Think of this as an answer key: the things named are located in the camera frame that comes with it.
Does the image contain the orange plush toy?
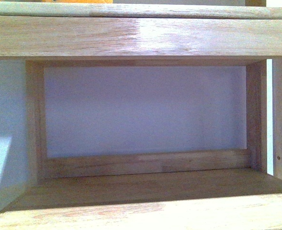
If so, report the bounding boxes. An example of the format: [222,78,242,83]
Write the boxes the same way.
[41,0,113,4]

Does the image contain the wooden shelf unit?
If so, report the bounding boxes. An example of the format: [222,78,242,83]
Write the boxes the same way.
[0,0,282,230]

